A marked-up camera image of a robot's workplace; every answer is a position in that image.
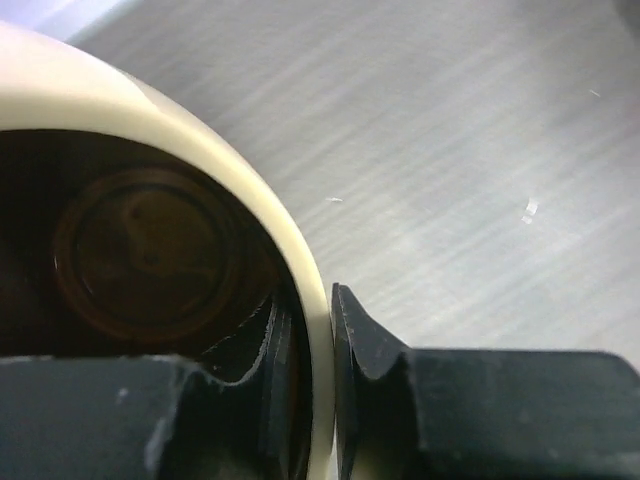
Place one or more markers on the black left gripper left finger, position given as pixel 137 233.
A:
pixel 241 413

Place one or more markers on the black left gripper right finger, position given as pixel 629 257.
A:
pixel 417 413

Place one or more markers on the brown inner bin bucket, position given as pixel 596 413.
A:
pixel 110 246

